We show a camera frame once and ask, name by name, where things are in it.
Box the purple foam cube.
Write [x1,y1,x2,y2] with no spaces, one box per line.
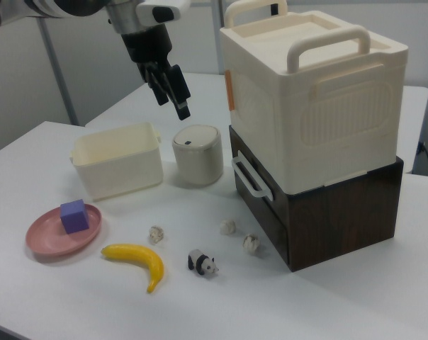
[60,198,91,235]

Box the cream storage box with handles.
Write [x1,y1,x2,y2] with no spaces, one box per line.
[219,0,410,195]

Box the small panda figurine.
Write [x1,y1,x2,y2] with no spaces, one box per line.
[187,249,220,279]

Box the small white lidded bin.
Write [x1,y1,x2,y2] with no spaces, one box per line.
[171,123,225,187]

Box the translucent white drawer handle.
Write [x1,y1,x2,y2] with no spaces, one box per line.
[230,150,274,201]

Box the grey metal post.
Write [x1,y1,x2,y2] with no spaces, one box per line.
[39,16,81,127]

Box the cream open plastic container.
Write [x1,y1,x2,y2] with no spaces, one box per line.
[69,122,164,202]

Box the dark brown wooden drawer box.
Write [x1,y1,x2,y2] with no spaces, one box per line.
[228,124,405,273]

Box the yellow toy banana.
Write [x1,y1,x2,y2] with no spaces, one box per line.
[100,243,165,294]

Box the crumpled white paper ball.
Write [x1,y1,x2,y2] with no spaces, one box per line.
[219,218,237,235]
[242,232,261,253]
[148,225,165,244]

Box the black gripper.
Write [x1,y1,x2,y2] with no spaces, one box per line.
[121,23,192,122]

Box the pink plate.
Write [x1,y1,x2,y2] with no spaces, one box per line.
[25,203,103,256]

